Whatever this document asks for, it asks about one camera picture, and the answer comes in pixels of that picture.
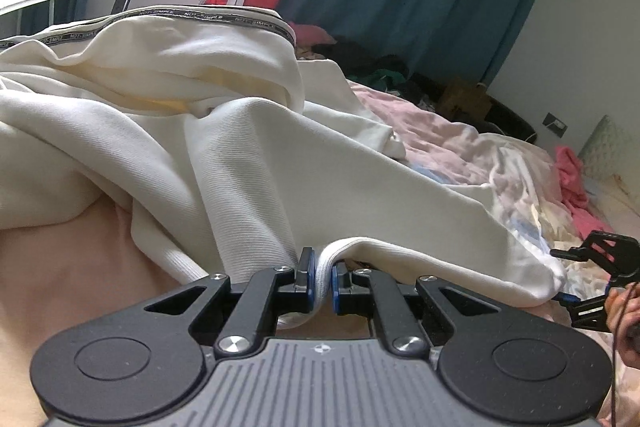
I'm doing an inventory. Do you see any person's right hand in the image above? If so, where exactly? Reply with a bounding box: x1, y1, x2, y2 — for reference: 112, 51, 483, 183
604, 283, 640, 364

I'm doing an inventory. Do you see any pile of dark clothes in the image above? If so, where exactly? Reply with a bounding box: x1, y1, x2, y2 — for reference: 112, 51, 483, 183
312, 34, 448, 100

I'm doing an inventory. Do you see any pale pink floral quilt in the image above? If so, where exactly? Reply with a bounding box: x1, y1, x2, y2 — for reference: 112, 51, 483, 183
345, 77, 640, 427

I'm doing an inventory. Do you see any peach bedsheet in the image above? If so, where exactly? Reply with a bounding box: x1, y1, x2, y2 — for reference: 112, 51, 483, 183
0, 194, 231, 427

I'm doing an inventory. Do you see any brown cardboard box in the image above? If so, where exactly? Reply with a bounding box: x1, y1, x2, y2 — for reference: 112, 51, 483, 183
437, 77, 493, 122

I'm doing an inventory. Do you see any wall socket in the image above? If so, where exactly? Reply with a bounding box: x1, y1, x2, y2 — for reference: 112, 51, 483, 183
542, 112, 569, 138

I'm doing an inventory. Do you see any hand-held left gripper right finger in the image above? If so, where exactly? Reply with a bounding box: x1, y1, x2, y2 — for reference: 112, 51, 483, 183
329, 260, 495, 356

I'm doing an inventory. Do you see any white ribbed garment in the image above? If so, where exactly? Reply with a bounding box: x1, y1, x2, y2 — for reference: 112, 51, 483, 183
0, 6, 568, 323

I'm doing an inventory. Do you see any pink cloth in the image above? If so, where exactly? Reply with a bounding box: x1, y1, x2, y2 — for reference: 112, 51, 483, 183
554, 145, 618, 238

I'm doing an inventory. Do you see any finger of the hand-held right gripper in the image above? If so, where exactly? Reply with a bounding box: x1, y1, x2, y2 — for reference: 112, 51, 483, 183
555, 288, 620, 334
549, 230, 640, 284

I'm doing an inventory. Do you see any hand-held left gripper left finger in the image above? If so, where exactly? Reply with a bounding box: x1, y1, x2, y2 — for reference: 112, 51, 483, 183
144, 247, 317, 357

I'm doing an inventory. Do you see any black bag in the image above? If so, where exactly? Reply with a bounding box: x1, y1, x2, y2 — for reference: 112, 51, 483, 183
482, 94, 538, 144

